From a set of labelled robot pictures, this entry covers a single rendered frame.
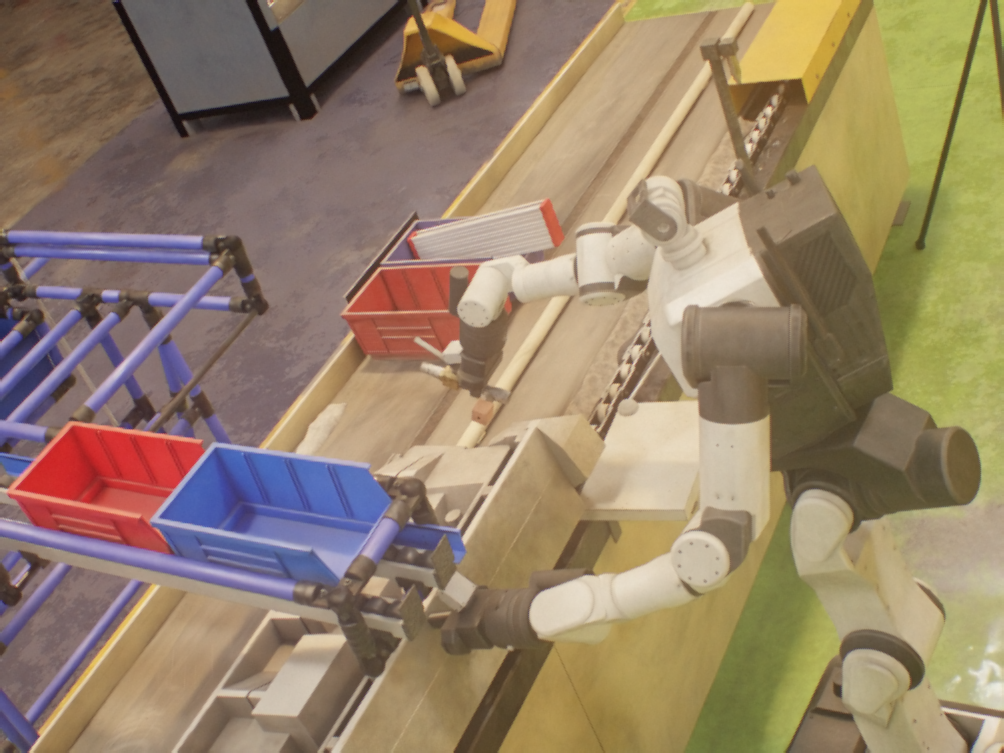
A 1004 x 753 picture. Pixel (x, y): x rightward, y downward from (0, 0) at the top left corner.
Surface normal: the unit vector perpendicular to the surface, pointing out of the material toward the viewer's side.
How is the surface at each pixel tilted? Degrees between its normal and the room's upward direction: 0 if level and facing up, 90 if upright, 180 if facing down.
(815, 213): 16
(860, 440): 29
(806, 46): 0
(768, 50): 0
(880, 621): 90
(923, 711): 80
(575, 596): 37
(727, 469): 69
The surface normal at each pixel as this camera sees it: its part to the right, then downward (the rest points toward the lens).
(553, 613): -0.62, -0.25
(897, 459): 0.10, -0.64
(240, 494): -0.43, 0.61
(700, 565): -0.43, 0.32
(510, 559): 0.78, -0.12
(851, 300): -0.07, 0.47
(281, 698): -0.48, -0.76
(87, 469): 0.87, 0.06
